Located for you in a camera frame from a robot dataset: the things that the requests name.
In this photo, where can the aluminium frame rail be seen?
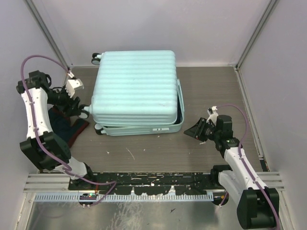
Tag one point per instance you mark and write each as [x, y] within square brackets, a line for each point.
[54, 182]

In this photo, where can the mint green suitcase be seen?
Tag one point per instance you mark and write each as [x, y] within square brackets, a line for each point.
[136, 93]

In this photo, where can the navy garment with red trim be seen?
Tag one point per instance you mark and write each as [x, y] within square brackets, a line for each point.
[63, 127]

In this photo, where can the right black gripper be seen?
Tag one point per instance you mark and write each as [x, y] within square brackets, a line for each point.
[196, 131]

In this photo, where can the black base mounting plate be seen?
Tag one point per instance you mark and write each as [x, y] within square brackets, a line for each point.
[159, 183]

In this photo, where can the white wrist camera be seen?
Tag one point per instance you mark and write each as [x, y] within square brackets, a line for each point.
[73, 84]
[212, 112]

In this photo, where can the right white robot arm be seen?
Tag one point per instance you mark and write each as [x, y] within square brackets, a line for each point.
[257, 205]

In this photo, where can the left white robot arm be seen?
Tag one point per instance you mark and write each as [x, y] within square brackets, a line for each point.
[46, 150]

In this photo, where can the white slotted cable duct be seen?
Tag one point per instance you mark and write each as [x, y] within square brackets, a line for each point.
[78, 197]

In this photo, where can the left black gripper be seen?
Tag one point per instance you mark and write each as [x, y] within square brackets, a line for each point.
[71, 107]

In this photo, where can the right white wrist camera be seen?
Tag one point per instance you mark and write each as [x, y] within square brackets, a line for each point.
[212, 112]

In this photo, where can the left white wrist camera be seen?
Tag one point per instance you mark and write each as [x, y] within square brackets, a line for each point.
[73, 84]

